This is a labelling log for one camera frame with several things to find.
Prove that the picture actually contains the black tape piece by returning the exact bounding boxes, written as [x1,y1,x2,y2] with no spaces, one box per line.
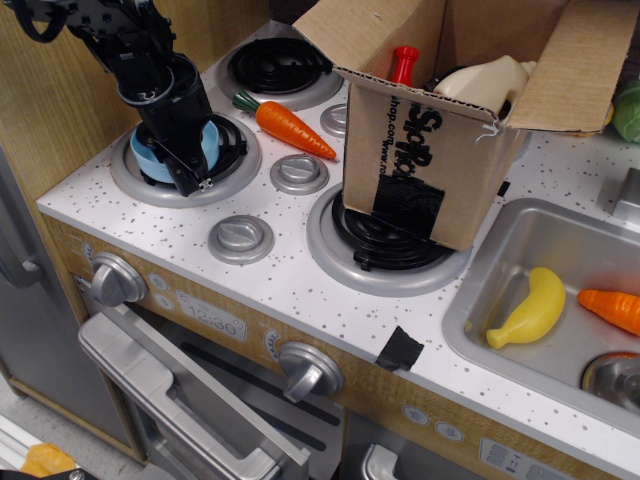
[375,326,424,372]

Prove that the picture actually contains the orange toy carrot in sink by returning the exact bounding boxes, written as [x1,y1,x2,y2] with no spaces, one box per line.
[577,289,639,336]

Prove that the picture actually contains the silver pot in sink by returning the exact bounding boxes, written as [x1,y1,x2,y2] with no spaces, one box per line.
[580,351,639,414]

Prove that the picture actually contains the grey stovetop knob back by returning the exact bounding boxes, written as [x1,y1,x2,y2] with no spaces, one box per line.
[320,103,347,139]

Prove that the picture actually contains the grey stovetop knob front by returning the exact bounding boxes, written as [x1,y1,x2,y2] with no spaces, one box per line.
[207,215,275,265]

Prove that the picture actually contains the black front right burner coil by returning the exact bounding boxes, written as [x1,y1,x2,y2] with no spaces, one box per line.
[331,190,453,271]

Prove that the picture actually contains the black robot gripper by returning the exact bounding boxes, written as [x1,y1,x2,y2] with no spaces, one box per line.
[64,0,215,198]

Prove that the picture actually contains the brown cardboard box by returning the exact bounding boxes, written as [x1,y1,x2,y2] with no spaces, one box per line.
[294,1,639,250]

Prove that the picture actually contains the black back left burner coil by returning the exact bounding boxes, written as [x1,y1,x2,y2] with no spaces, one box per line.
[228,37,332,94]

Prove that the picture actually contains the orange cloth on floor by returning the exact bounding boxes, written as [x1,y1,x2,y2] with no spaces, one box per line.
[19,443,76,478]

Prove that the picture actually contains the grey toy fridge door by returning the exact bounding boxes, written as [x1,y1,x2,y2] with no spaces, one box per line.
[1,160,133,449]

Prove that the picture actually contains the silver oven dial left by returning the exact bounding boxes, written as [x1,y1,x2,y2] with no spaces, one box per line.
[91,252,148,308]

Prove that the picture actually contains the silver oven dial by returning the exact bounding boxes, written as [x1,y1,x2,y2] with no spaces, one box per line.
[279,341,344,403]
[91,252,148,308]

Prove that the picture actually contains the cream toy milk jug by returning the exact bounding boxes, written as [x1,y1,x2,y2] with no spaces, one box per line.
[434,55,537,114]

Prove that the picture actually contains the orange toy carrot on stove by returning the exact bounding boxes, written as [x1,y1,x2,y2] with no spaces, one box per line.
[232,89,337,161]

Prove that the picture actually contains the red toy bottle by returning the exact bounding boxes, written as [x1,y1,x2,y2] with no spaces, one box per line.
[392,45,419,87]

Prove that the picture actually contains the yellow toy banana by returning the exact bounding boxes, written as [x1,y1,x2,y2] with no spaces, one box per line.
[486,267,566,349]

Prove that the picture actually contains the green toy cabbage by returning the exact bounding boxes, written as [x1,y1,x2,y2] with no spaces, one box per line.
[612,80,640,144]

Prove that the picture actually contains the grey stovetop knob middle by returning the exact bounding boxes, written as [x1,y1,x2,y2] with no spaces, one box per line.
[270,154,330,196]

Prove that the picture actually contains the grey stovetop knob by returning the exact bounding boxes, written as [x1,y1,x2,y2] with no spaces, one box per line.
[320,103,347,139]
[207,215,275,265]
[270,154,330,196]

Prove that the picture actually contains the silver oven dial right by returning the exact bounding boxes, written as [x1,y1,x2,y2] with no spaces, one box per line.
[279,341,344,403]

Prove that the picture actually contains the grey toy faucet base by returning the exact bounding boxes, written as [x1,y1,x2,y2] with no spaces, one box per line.
[598,167,639,225]

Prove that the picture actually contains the silver lower cabinet handle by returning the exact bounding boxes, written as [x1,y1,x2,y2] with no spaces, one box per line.
[360,444,398,480]

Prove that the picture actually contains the silver oven door handle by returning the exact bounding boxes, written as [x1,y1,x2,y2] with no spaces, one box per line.
[78,310,310,479]

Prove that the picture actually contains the silver toy sink basin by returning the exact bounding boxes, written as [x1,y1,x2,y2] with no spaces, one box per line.
[442,199,639,435]

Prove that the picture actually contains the light blue plastic bowl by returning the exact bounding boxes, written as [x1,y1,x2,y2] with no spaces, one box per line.
[129,121,219,184]

